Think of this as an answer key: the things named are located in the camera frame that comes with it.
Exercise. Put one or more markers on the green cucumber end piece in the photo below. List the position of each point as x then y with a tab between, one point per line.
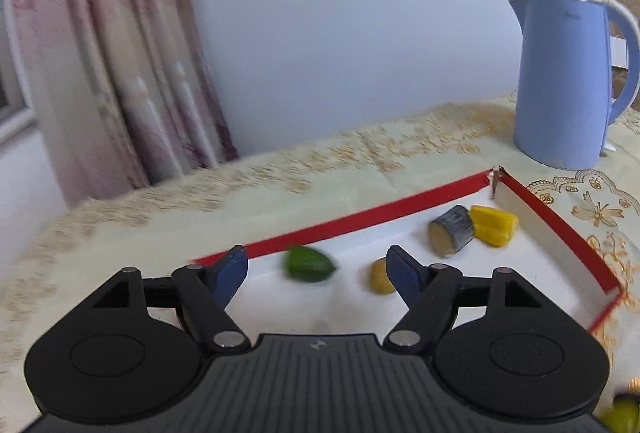
305	264

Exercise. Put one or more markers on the white wall switch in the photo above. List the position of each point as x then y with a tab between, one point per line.
619	52

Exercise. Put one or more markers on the light blue electric kettle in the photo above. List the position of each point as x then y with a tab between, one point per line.
560	88

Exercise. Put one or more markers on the small yellow pepper piece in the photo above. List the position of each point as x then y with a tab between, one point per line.
495	225

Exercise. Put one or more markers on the window with white frame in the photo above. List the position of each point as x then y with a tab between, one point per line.
12	113

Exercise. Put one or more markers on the pink floral curtain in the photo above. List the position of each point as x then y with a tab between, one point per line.
100	63

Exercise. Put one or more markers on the grey wooden log piece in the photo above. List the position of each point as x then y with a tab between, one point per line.
450	233

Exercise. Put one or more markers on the red shallow box tray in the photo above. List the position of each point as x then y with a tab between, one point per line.
500	273

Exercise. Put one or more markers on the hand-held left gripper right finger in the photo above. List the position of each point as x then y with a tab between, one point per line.
405	273

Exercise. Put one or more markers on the green round fruit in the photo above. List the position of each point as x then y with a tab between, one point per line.
625	415

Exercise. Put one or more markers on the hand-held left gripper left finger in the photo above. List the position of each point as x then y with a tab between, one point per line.
230	273

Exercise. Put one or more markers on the yellowish longan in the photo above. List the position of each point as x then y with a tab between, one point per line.
380	278

